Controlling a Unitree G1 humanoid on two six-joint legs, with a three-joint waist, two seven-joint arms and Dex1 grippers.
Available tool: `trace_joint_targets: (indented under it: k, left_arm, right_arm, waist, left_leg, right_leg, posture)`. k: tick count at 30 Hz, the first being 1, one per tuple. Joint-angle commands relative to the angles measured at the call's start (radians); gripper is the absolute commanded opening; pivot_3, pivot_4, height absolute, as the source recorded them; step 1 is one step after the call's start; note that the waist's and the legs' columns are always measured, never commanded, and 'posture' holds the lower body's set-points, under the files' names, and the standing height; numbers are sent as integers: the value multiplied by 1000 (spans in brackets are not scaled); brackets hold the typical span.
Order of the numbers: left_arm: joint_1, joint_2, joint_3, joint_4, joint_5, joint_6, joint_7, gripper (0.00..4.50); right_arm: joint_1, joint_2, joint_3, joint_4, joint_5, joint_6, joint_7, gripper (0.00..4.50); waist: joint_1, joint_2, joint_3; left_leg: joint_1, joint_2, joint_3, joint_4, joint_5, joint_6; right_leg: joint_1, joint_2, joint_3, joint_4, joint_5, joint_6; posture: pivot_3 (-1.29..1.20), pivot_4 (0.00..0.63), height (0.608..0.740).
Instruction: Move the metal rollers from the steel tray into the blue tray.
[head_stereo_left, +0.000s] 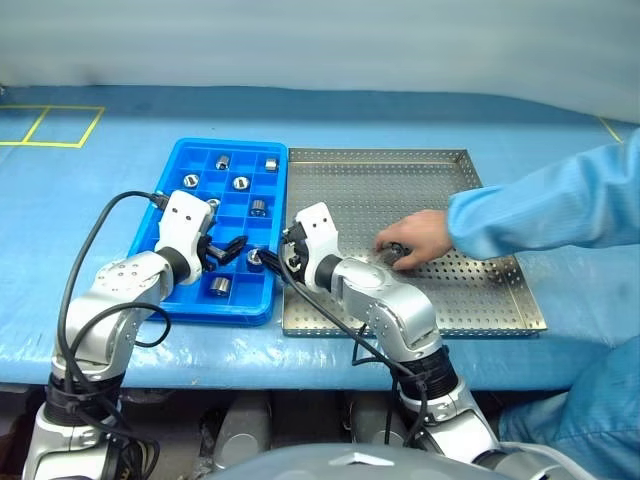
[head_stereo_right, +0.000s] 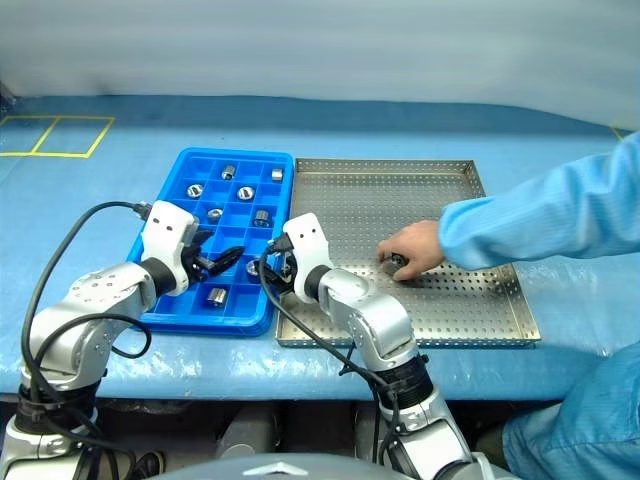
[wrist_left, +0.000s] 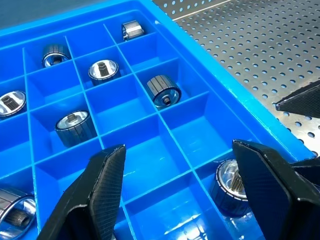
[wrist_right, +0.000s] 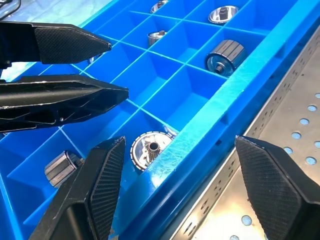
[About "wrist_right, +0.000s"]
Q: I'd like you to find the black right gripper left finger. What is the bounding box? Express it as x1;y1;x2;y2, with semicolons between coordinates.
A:
28;136;127;240

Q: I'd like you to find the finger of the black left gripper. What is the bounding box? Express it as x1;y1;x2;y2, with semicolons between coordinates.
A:
0;21;113;70
0;74;130;134

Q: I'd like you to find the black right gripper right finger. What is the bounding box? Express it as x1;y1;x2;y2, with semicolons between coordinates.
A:
234;135;320;240

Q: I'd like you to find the silver metal motor rotor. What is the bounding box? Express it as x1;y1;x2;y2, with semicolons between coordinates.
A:
44;149;86;188
146;30;168;46
149;0;171;15
208;5;240;26
205;39;246;77
129;124;179;172

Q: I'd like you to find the blue compartment tray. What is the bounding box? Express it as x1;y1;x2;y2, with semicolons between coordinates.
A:
0;0;312;240

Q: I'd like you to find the perforated metal tray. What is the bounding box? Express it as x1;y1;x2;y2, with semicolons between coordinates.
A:
169;24;320;240

